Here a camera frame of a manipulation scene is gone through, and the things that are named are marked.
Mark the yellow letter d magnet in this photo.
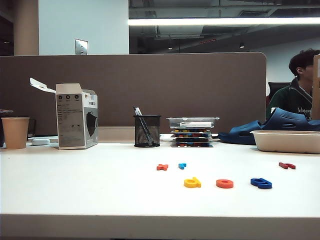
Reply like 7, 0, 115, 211
183, 176, 202, 189

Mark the orange letter o magnet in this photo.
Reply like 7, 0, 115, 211
215, 178, 235, 189

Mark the blue letter g magnet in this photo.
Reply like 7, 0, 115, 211
250, 177, 273, 190

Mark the black mesh pen holder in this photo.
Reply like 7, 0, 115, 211
133, 114, 161, 148

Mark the black clear pen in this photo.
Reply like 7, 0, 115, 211
133, 106, 155, 146

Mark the white marker pen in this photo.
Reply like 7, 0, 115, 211
178, 121, 213, 128

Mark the brown desk partition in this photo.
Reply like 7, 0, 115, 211
0, 51, 267, 135

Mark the dark blue cloth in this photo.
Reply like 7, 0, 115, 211
217, 119, 263, 145

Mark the white face mask box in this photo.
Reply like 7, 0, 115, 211
29, 77, 99, 150

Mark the ceiling light strip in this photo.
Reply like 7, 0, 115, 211
128, 17, 320, 26

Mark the white earbud case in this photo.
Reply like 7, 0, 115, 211
31, 137, 51, 146

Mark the black office chair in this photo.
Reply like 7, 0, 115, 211
267, 81, 292, 94

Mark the blue foam slipper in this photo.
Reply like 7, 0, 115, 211
262, 107, 320, 131

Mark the person in green jacket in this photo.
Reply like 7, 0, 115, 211
265, 48, 315, 121

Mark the brown paper cup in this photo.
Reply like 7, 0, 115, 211
0, 117, 30, 150

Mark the brown cardboard box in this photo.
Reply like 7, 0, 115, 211
312, 54, 320, 120

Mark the silver wall switch plate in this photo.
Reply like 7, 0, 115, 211
74, 38, 89, 56

